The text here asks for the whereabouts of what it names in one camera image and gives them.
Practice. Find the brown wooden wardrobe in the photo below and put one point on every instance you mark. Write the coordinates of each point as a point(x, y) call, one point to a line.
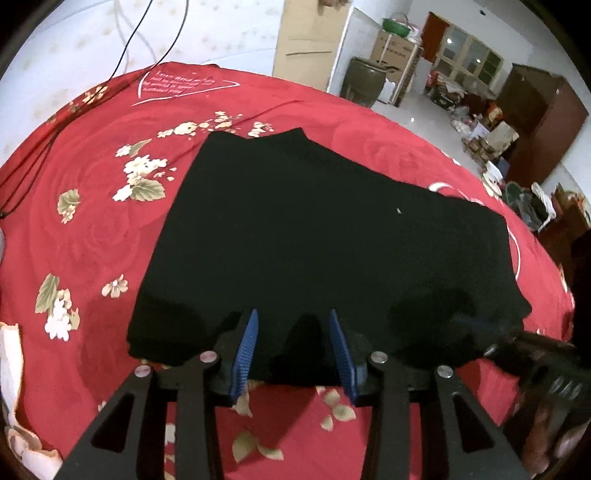
point(540, 120)

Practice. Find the glass-door cabinet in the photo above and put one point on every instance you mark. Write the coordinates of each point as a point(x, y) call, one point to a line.
point(468, 48)

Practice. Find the red floral blanket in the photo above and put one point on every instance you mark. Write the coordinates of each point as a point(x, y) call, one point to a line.
point(92, 221)

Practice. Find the white floral cloth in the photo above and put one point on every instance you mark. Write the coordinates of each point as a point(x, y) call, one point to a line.
point(18, 415)

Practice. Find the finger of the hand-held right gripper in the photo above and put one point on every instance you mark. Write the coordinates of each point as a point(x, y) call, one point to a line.
point(485, 328)

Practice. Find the person's right hand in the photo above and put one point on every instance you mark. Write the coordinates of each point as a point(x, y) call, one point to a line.
point(551, 431)

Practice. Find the white round object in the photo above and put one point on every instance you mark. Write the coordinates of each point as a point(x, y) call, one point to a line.
point(544, 201)

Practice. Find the green basin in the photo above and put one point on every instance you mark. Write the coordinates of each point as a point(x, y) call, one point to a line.
point(397, 26)

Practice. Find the white plastic jug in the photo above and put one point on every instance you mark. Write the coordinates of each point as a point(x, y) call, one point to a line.
point(389, 92)

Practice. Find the dark red door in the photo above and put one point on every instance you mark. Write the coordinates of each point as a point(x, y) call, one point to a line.
point(434, 37)

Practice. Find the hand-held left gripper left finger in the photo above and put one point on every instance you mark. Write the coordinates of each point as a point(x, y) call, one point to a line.
point(244, 353)

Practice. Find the large cardboard box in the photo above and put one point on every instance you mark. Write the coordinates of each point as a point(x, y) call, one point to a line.
point(397, 50)

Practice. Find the brown hanging bundle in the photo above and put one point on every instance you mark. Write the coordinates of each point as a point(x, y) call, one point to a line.
point(334, 2)

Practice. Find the pile of household clutter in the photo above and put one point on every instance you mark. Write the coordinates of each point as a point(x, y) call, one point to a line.
point(471, 120)

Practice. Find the green electric fan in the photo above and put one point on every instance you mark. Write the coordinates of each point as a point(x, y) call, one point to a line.
point(521, 203)

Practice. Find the black pants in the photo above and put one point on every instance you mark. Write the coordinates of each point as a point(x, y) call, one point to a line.
point(300, 240)

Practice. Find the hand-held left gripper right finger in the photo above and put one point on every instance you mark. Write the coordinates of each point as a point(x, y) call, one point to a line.
point(342, 357)

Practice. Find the cardboard panel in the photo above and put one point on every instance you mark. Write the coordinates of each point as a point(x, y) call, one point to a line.
point(309, 41)

